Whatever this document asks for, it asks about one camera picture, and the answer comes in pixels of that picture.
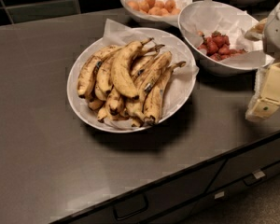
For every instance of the right edge spotted banana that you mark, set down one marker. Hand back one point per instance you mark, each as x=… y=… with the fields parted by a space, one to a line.
x=154 y=100

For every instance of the dark drawer handle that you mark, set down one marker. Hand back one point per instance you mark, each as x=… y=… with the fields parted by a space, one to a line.
x=130 y=207
x=254 y=178

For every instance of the white apricot bowl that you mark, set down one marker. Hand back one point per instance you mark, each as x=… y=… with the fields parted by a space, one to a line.
x=137 y=16

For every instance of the dark right drawer handle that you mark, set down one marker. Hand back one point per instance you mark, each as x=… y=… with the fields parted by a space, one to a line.
x=254 y=178

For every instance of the orange apricots pile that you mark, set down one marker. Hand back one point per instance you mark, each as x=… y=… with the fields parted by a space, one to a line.
x=155 y=7

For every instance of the long middle spotted banana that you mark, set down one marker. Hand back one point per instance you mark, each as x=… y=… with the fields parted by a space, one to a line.
x=145 y=83

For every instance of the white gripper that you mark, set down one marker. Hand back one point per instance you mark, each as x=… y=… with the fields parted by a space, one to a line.
x=277 y=32

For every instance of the white banana bowl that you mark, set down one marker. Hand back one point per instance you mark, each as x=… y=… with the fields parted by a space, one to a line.
x=80 y=106

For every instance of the white strawberry bowl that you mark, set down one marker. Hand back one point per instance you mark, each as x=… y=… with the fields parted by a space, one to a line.
x=193 y=19

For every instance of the dark left drawer handle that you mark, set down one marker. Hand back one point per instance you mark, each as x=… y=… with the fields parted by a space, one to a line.
x=130 y=207

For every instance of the white paper under bananas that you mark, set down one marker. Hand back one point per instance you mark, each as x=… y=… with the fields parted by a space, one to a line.
x=182 y=80

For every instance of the red strawberries pile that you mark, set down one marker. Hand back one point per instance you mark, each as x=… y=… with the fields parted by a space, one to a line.
x=217 y=47

